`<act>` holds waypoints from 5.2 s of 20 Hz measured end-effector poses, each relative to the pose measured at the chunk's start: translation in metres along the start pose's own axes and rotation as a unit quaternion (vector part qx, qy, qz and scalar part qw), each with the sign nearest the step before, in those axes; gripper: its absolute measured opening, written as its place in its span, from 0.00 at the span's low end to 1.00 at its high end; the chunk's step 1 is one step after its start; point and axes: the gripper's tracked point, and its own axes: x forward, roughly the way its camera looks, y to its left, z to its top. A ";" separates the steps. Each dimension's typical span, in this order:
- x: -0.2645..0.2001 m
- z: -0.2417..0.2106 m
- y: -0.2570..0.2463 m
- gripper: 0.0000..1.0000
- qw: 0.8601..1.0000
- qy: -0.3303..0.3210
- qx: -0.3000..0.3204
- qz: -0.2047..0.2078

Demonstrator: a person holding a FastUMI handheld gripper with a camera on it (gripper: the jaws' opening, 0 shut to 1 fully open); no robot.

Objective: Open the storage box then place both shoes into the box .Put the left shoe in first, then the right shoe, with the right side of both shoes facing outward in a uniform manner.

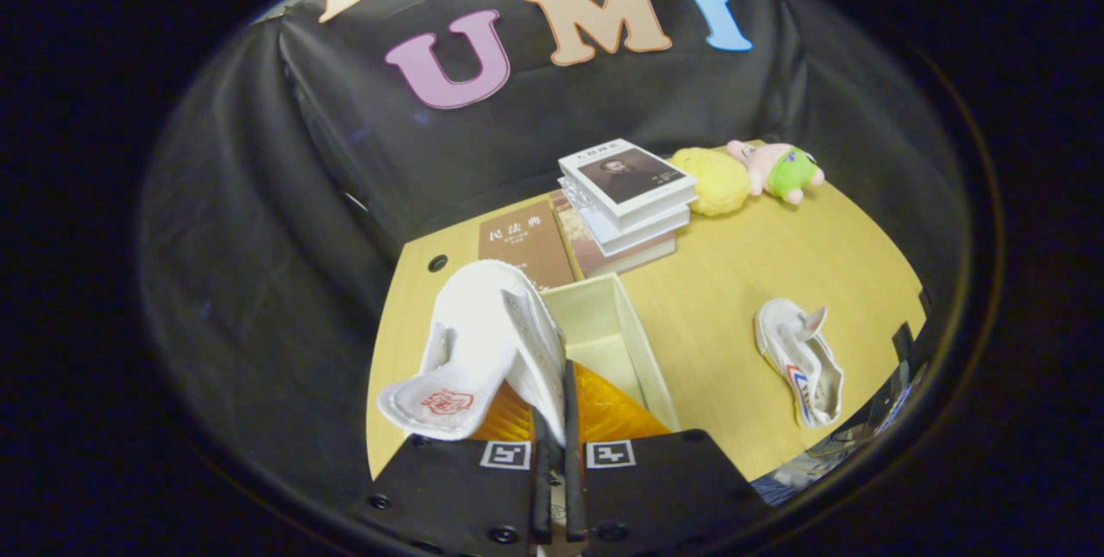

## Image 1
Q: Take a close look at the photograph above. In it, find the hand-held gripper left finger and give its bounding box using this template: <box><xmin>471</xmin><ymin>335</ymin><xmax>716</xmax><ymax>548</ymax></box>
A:
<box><xmin>349</xmin><ymin>376</ymin><xmax>555</xmax><ymax>553</ymax></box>

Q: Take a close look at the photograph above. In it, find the white canvas shoe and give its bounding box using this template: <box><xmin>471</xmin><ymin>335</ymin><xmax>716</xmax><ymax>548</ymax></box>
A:
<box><xmin>754</xmin><ymin>297</ymin><xmax>846</xmax><ymax>429</ymax></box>
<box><xmin>377</xmin><ymin>260</ymin><xmax>570</xmax><ymax>447</ymax></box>

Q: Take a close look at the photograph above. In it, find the white book with portrait cover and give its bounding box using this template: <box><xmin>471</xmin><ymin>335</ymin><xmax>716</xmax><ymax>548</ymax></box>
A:
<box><xmin>557</xmin><ymin>138</ymin><xmax>698</xmax><ymax>231</ymax></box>

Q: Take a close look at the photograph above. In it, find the grey fabric storage box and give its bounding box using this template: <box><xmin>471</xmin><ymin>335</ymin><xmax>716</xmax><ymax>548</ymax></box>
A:
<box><xmin>539</xmin><ymin>272</ymin><xmax>682</xmax><ymax>435</ymax></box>

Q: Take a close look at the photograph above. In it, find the plain white book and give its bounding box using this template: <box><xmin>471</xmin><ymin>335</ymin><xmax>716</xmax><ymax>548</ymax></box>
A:
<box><xmin>559</xmin><ymin>180</ymin><xmax>692</xmax><ymax>257</ymax></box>

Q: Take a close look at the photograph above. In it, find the yellow round plush toy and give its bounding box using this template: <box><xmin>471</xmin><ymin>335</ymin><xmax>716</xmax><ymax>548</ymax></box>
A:
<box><xmin>668</xmin><ymin>147</ymin><xmax>752</xmax><ymax>218</ymax></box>

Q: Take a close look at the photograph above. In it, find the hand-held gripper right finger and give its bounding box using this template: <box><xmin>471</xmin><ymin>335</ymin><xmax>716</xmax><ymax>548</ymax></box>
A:
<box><xmin>561</xmin><ymin>359</ymin><xmax>770</xmax><ymax>551</ymax></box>

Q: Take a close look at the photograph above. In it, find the pink and green plush toy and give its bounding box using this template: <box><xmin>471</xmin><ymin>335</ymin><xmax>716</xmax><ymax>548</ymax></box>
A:
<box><xmin>725</xmin><ymin>139</ymin><xmax>826</xmax><ymax>205</ymax></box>

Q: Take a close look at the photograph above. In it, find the black backdrop cloth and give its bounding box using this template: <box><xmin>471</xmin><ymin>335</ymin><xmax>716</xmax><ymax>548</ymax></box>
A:
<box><xmin>138</xmin><ymin>0</ymin><xmax>963</xmax><ymax>489</ymax></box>

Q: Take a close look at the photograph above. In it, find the thick book with tan cover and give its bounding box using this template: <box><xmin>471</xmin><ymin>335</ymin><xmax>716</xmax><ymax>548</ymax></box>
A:
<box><xmin>550</xmin><ymin>191</ymin><xmax>679</xmax><ymax>279</ymax></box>

